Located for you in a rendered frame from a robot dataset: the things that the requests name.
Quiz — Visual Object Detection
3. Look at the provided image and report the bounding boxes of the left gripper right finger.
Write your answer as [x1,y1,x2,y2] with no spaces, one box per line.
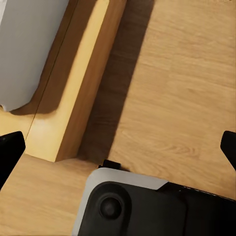
[220,131,236,170]

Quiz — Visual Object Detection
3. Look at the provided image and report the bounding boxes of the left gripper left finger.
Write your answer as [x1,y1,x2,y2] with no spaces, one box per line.
[0,131,26,190]

